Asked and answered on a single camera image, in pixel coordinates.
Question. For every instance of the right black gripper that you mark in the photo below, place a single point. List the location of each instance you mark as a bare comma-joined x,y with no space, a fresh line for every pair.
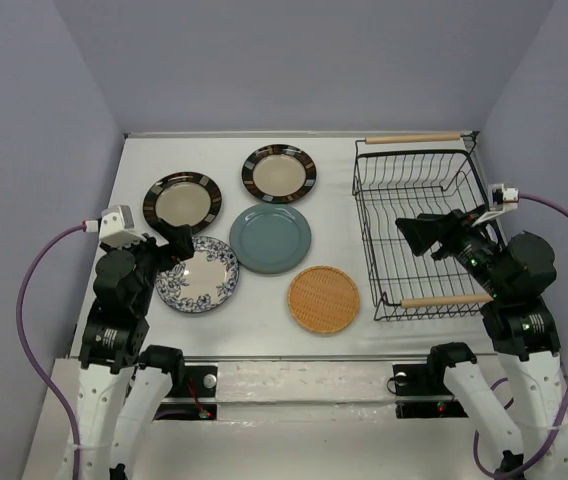
421,232

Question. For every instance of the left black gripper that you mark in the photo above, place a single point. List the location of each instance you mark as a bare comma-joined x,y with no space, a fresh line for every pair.
181,242

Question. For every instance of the dark striped plate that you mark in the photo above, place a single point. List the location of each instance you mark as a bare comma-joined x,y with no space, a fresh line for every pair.
182,198
279,174

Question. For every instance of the blue floral white plate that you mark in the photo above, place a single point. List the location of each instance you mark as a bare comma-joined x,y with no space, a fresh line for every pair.
203,282

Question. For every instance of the black wire dish rack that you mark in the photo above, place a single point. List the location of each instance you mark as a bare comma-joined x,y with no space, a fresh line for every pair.
416,197

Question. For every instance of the teal ceramic plate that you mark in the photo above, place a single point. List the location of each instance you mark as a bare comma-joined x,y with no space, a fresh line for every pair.
270,239

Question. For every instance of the woven bamboo plate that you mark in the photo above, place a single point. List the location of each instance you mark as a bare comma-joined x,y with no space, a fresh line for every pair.
323,300

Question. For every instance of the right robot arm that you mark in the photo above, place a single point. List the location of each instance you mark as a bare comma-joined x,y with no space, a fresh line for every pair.
523,334

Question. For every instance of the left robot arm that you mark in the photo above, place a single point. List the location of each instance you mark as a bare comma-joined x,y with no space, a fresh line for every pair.
121,380

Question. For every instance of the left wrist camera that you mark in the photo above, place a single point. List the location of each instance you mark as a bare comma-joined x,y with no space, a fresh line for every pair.
116,227

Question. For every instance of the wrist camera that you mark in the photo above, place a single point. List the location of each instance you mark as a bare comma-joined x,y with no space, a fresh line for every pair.
116,227
503,199

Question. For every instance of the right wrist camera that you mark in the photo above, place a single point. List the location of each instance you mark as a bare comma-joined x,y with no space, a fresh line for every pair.
503,199

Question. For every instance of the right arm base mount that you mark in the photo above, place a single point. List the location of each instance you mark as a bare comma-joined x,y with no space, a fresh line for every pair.
417,396

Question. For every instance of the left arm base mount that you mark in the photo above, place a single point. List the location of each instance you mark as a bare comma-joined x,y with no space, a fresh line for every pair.
194,399

